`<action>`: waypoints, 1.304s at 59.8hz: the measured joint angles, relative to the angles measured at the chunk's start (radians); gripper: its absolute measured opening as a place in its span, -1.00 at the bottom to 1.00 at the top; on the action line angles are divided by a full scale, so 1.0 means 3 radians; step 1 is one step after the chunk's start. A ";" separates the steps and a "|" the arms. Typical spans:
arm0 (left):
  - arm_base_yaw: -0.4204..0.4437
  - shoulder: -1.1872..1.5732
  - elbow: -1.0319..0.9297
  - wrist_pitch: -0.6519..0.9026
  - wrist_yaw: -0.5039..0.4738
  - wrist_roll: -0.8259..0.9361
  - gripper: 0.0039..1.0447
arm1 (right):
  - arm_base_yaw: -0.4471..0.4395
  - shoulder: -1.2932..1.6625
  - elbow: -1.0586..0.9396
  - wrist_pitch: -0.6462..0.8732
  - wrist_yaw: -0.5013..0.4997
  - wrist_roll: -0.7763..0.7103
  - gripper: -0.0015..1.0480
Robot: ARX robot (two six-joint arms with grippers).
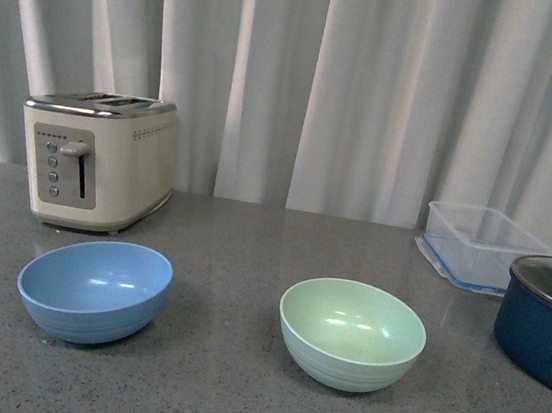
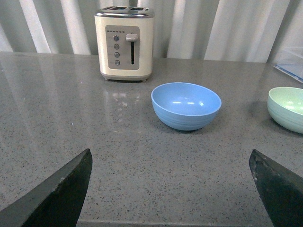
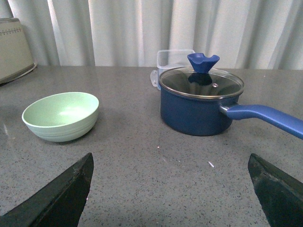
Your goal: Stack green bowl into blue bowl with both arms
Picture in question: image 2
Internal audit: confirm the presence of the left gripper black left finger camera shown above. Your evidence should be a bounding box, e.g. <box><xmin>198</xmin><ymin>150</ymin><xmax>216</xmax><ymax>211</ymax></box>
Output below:
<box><xmin>0</xmin><ymin>149</ymin><xmax>92</xmax><ymax>227</ymax></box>

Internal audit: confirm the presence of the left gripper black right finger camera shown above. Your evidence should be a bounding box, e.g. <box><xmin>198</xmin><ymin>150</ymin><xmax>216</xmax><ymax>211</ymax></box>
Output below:
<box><xmin>249</xmin><ymin>149</ymin><xmax>303</xmax><ymax>227</ymax></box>

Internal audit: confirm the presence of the clear plastic storage container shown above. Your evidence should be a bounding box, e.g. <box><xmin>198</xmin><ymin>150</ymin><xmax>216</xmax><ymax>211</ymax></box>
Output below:
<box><xmin>274</xmin><ymin>46</ymin><xmax>303</xmax><ymax>83</ymax></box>

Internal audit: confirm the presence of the green plastic bowl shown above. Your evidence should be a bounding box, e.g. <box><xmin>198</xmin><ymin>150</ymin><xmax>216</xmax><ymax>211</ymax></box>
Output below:
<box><xmin>267</xmin><ymin>87</ymin><xmax>303</xmax><ymax>134</ymax></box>

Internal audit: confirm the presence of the blue plastic bowl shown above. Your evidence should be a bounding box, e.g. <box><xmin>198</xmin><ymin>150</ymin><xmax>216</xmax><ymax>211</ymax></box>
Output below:
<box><xmin>151</xmin><ymin>82</ymin><xmax>222</xmax><ymax>131</ymax></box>

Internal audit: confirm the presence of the cream two-slot toaster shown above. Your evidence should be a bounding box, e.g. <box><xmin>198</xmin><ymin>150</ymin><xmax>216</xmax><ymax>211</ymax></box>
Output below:
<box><xmin>94</xmin><ymin>6</ymin><xmax>154</xmax><ymax>81</ymax></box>

